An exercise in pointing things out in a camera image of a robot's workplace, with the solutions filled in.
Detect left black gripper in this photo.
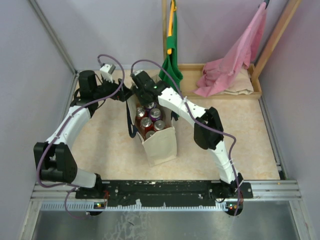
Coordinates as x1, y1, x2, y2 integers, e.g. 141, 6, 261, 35
93, 74, 135, 103

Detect purple soda can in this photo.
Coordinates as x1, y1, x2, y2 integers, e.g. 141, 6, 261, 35
149, 107, 163, 123
144, 102, 157, 112

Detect red soda can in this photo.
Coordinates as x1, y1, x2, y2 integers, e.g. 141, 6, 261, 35
140, 117, 153, 133
135, 106, 149, 123
145, 130, 156, 140
153, 120, 166, 132

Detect cream canvas tote bag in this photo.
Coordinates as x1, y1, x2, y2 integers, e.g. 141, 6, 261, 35
126, 95, 177, 167

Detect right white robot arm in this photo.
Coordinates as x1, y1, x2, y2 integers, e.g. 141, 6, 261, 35
130, 70, 243, 198

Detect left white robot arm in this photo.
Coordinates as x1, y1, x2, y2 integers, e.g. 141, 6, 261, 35
33, 64, 130, 199

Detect green hanging shirt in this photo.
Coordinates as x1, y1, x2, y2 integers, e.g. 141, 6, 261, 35
158, 1, 183, 92

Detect wooden tray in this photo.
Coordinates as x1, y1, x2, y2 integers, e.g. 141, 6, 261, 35
178, 63, 263, 100

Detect pink hanging cloth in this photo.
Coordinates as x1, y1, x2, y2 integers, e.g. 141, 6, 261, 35
193, 2, 267, 97

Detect beige folded cloth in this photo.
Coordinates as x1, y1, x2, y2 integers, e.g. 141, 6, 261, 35
223, 73, 254, 95

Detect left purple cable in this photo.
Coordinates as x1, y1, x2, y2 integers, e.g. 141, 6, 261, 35
36, 53, 126, 220

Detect purple cable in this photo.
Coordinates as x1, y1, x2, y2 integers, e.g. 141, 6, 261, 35
130, 59, 245, 217
36, 53, 126, 220

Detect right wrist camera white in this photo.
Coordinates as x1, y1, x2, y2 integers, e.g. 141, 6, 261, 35
130, 70, 143, 77

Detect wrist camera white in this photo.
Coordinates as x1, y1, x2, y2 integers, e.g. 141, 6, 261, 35
99, 64, 116, 83
130, 70, 143, 77

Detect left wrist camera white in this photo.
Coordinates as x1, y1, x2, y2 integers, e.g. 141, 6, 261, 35
99, 64, 116, 83

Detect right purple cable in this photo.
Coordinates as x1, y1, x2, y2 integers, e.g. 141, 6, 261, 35
130, 59, 245, 217

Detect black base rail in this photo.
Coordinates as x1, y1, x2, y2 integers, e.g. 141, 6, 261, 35
75, 180, 253, 215

